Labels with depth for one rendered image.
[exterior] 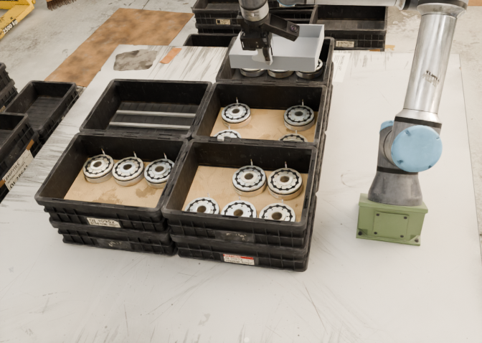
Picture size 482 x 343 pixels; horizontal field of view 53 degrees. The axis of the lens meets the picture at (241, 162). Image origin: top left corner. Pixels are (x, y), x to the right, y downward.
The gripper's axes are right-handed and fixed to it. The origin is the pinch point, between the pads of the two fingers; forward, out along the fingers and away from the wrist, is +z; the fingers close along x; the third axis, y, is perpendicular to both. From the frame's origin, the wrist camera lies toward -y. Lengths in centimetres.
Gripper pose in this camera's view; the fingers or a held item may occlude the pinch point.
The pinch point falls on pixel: (271, 60)
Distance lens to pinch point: 153.7
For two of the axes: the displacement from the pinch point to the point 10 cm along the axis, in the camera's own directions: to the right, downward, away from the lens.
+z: 1.7, 4.7, 8.6
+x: -1.4, 8.8, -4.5
